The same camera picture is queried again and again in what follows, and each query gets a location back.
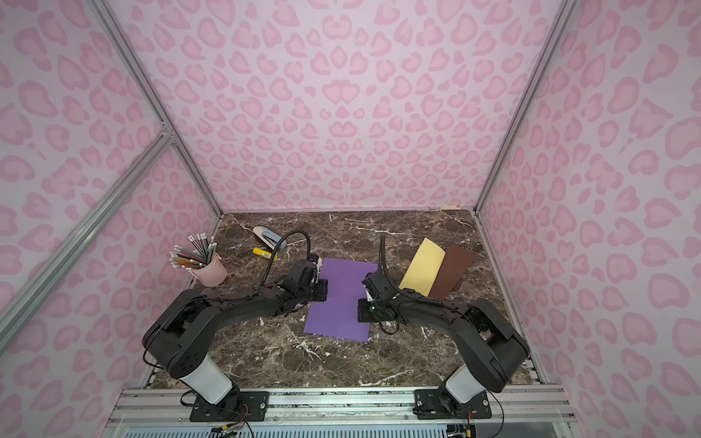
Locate purple paper sheet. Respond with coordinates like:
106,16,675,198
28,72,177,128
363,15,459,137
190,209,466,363
304,258,377,343

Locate yellow paper sheet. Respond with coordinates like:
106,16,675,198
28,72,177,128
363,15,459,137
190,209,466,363
399,238,445,297

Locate brown paper sheet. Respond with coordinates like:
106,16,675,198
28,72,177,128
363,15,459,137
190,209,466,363
428,245,476,300

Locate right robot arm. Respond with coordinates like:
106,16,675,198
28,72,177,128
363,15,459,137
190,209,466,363
358,270,530,412

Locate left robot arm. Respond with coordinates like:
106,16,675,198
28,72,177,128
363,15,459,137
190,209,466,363
142,255,328,414

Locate grey stapler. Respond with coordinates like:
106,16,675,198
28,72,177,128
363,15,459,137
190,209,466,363
252,226,282,252

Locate yellow marker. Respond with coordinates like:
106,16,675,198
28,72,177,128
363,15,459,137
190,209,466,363
252,247,279,260

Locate pink pencil cup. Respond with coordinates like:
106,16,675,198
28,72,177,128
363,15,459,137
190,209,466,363
191,254,228,288

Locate bundle of pencils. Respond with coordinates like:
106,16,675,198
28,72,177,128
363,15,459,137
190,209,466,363
169,234,217,270

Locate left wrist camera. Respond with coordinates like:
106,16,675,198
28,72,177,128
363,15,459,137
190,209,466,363
310,253,323,283

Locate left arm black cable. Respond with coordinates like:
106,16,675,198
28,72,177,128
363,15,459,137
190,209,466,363
258,229,312,288

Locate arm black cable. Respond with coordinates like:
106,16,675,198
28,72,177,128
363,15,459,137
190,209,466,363
258,229,312,288
377,234,434,299

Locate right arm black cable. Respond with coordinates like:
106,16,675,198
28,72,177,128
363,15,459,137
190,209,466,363
377,234,434,299

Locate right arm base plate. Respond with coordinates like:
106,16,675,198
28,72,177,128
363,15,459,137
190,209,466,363
413,388,492,420

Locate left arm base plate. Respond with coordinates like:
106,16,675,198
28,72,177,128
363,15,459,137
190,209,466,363
189,390,270,423

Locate aluminium front rail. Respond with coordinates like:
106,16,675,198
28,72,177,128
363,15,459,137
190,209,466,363
107,385,575,428

